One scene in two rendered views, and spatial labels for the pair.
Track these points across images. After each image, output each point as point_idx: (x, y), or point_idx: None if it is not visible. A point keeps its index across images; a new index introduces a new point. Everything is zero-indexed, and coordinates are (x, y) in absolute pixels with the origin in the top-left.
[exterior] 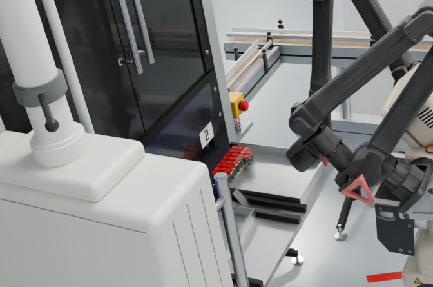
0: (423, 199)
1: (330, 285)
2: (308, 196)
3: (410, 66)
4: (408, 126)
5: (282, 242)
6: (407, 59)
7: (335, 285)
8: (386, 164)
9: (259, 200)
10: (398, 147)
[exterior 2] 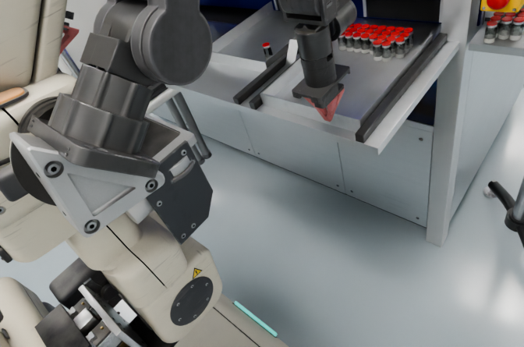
0: None
1: (483, 324)
2: (282, 111)
3: (143, 4)
4: None
5: (215, 93)
6: None
7: (483, 331)
8: None
9: (287, 68)
10: None
